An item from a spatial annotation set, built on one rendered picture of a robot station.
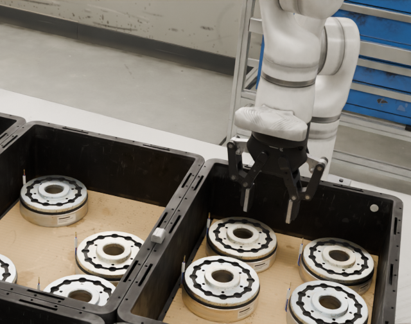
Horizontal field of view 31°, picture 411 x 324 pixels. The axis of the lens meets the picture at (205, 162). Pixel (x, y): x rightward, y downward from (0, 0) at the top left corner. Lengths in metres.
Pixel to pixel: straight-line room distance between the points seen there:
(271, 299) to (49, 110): 0.93
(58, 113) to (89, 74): 2.04
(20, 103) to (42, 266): 0.83
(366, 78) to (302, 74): 1.93
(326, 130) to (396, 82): 1.62
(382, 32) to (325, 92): 1.58
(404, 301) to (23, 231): 0.64
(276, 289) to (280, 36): 0.36
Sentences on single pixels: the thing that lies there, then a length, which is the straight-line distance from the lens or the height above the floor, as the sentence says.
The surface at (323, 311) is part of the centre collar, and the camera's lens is 0.97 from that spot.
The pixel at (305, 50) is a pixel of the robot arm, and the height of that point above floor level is 1.17.
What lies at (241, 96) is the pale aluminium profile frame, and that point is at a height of 0.28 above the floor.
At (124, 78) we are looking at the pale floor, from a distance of 3.79.
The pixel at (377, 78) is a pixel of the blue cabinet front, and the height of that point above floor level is 0.48.
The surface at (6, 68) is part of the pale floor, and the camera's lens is 3.87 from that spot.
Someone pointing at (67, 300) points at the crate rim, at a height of 0.93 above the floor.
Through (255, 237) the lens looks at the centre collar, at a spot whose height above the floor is 0.87.
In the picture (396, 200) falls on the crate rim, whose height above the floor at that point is 0.93.
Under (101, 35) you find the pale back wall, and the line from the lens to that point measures 4.19.
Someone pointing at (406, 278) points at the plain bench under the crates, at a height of 0.70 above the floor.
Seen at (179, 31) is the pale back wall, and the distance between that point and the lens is 3.98.
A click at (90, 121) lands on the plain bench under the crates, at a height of 0.70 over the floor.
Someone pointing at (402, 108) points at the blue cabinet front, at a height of 0.38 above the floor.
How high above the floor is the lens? 1.47
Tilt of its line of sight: 29 degrees down
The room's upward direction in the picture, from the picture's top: 6 degrees clockwise
